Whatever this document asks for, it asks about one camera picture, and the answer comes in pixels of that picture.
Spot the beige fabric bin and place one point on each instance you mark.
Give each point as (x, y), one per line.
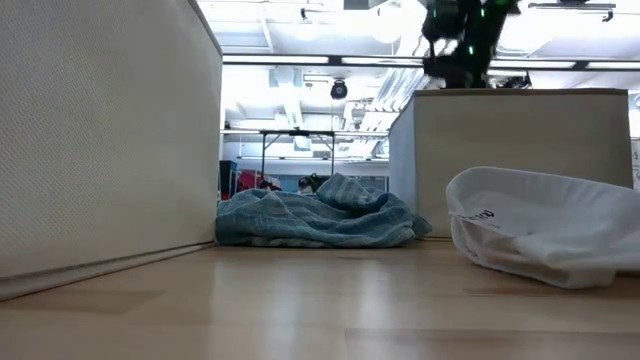
(525, 145)
(100, 150)

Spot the white garment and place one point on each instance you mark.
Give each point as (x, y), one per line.
(550, 235)

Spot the blue striped shirt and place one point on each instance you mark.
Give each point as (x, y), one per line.
(310, 220)

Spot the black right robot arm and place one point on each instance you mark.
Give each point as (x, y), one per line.
(480, 25)

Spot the black-legged folding table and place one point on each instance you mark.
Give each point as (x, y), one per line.
(297, 133)

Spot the red bag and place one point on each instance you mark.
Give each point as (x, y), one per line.
(252, 181)

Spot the black box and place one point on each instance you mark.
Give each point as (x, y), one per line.
(227, 180)

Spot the black overhead camera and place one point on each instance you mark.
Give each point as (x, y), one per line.
(339, 90)

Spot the black metal frame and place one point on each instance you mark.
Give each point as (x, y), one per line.
(333, 60)

